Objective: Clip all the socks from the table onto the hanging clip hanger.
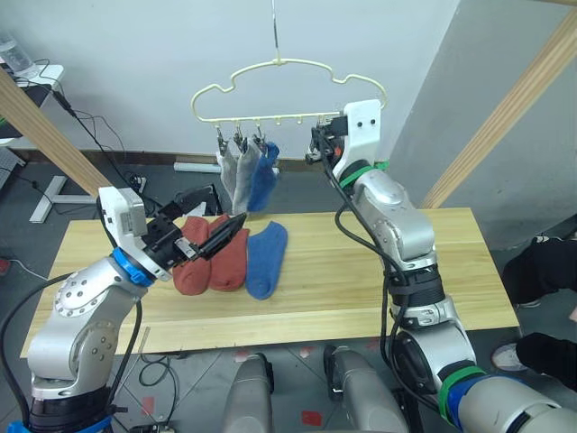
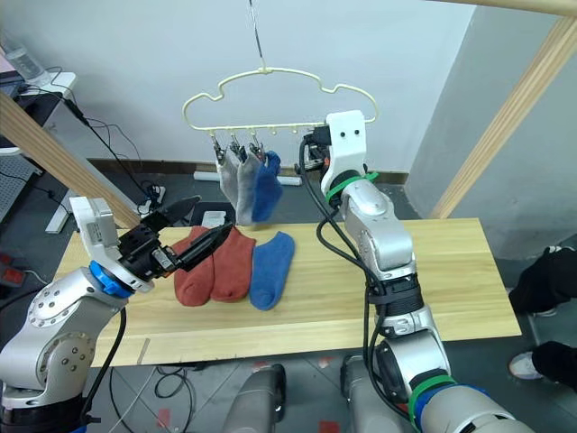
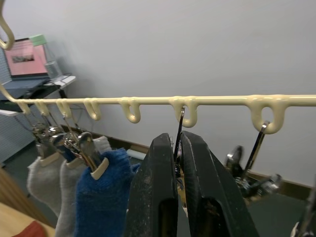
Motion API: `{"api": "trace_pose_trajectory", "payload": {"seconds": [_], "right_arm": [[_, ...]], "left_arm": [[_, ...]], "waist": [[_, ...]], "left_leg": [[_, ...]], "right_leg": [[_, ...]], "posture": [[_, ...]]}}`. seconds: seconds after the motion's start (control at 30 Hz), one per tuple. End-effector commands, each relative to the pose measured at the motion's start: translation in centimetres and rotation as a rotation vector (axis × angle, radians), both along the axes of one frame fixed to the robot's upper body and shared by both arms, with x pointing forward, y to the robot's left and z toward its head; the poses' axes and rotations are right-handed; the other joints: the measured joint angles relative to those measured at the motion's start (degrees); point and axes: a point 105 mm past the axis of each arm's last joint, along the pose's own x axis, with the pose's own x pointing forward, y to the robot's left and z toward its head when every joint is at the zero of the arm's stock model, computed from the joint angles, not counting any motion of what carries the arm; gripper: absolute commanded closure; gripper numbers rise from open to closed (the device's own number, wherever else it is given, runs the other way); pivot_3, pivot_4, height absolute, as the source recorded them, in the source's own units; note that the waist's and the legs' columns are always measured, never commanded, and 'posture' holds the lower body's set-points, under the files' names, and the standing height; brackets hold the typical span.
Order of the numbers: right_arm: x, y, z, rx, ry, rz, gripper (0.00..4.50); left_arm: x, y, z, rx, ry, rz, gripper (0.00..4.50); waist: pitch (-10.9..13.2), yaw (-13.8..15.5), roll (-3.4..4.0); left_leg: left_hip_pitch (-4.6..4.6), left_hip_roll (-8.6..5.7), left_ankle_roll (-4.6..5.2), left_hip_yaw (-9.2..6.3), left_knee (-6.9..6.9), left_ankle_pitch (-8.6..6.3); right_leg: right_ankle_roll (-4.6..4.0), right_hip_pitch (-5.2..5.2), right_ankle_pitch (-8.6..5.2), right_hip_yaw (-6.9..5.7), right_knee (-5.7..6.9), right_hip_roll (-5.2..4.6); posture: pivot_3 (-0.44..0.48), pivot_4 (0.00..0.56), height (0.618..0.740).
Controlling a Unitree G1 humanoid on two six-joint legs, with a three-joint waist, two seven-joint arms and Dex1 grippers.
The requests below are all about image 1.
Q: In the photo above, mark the person's black trouser leg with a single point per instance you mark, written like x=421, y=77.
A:
x=541, y=266
x=550, y=356

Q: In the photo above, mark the light grey sock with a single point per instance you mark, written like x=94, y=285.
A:
x=244, y=180
x=227, y=176

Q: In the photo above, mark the white shoe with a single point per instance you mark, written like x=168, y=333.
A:
x=507, y=358

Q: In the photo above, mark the cream plastic clip hanger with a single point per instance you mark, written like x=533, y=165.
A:
x=288, y=118

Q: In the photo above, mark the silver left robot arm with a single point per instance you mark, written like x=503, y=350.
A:
x=81, y=315

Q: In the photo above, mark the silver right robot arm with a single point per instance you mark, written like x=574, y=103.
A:
x=396, y=216

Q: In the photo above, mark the wooden frame beam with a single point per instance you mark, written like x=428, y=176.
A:
x=505, y=108
x=49, y=135

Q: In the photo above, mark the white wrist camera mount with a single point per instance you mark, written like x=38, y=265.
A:
x=124, y=216
x=361, y=135

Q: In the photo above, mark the silver robot thigh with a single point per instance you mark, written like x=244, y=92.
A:
x=365, y=397
x=248, y=397

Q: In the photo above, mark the metal hanger hook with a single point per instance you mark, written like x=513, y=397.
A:
x=275, y=27

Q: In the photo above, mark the white desk leg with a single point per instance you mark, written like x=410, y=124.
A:
x=49, y=198

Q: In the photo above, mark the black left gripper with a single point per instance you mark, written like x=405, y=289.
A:
x=164, y=236

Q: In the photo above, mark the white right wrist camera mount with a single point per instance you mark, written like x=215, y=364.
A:
x=361, y=135

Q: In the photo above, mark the white power strip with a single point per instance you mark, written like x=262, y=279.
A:
x=139, y=182

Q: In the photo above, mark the red sock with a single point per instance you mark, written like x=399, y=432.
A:
x=230, y=268
x=191, y=275

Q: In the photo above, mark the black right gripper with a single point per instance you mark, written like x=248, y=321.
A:
x=336, y=128

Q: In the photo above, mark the black box behind table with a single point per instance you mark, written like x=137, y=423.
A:
x=209, y=198

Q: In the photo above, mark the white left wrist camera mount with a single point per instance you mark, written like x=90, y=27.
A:
x=124, y=216

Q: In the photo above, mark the metal hanger clip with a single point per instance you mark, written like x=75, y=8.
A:
x=221, y=142
x=237, y=137
x=259, y=137

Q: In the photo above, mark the white bar at baseboard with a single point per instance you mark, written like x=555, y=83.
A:
x=196, y=167

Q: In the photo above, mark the clear plastic water bottle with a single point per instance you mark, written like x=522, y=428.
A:
x=13, y=54

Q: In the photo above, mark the white desk top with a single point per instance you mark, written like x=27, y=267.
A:
x=43, y=74

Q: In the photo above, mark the blue sock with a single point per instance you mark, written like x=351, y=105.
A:
x=263, y=180
x=266, y=261

